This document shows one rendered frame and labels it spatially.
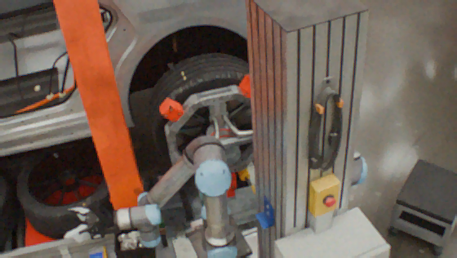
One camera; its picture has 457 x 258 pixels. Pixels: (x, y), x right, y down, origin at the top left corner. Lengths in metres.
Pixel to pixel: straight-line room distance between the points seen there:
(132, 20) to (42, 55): 1.13
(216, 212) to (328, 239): 0.41
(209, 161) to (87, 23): 0.75
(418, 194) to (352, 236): 1.44
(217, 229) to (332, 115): 0.69
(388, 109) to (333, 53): 2.95
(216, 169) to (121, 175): 0.94
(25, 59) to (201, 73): 1.47
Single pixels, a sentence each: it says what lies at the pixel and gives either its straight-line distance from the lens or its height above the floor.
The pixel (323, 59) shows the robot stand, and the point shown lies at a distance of 1.44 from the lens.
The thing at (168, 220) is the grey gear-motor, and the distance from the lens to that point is 3.16.
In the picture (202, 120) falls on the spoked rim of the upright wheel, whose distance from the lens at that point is 2.83.
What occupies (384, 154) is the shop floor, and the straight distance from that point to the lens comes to 3.99.
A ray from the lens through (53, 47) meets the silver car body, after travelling 3.73.
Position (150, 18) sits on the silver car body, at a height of 1.41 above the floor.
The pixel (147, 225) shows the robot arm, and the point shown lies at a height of 1.20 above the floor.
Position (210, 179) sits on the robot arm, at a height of 1.43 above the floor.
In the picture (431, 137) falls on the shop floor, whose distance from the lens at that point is 4.20.
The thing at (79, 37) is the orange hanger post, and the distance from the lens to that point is 2.17.
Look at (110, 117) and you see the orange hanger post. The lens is 2.40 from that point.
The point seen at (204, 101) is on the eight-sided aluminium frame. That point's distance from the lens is 2.63.
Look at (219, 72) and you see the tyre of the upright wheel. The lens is 2.69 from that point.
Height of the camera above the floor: 2.71
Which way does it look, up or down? 40 degrees down
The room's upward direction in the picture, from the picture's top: 8 degrees counter-clockwise
